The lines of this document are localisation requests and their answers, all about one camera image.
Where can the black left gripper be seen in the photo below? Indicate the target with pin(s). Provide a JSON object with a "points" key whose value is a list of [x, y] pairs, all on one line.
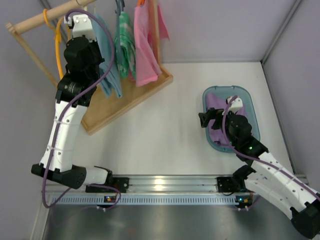
{"points": [[92, 46]]}

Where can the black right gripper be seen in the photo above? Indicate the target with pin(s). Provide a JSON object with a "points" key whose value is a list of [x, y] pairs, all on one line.
{"points": [[213, 117]]}

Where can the light blue trousers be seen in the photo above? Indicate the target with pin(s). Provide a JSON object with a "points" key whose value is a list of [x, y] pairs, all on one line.
{"points": [[112, 81]]}

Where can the cream plastic hanger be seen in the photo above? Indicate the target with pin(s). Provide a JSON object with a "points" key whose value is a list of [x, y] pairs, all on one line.
{"points": [[91, 7]]}

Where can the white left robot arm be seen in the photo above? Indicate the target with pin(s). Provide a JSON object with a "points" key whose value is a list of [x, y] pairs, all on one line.
{"points": [[72, 99]]}

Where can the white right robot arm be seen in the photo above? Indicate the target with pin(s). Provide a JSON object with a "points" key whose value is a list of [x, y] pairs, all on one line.
{"points": [[264, 175]]}

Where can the orange plastic hanger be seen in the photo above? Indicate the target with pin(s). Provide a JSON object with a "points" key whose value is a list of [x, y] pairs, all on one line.
{"points": [[57, 41]]}

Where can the grey blue hanger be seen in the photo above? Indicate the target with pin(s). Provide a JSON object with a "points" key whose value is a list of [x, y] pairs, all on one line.
{"points": [[120, 4]]}

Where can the orange hanger with pink garment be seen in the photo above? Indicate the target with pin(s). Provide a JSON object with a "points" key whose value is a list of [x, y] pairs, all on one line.
{"points": [[140, 2]]}

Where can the purple cloth in basket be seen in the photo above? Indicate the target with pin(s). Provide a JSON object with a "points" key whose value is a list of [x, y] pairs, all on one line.
{"points": [[216, 136]]}

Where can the green white patterned garment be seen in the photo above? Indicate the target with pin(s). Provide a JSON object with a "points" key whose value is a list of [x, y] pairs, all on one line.
{"points": [[127, 40]]}

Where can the teal plastic basket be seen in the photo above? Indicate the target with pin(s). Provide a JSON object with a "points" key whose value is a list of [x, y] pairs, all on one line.
{"points": [[248, 108]]}

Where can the wooden clothes rack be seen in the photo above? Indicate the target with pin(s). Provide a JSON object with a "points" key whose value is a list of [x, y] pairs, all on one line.
{"points": [[103, 110]]}

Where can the pink shirt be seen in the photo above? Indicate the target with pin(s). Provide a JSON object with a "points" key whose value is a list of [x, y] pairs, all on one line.
{"points": [[147, 69]]}

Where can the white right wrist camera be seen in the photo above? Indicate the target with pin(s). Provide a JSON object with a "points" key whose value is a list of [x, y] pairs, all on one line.
{"points": [[234, 105]]}

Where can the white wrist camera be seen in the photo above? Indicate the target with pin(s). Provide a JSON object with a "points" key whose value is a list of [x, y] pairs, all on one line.
{"points": [[234, 105], [81, 26]]}

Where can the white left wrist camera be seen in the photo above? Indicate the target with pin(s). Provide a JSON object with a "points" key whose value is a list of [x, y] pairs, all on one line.
{"points": [[81, 26]]}

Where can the aluminium mounting rail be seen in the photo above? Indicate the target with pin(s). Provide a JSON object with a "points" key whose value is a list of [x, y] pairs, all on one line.
{"points": [[176, 184]]}

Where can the perforated cable duct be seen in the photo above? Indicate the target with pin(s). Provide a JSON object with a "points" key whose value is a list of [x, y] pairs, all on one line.
{"points": [[155, 200]]}

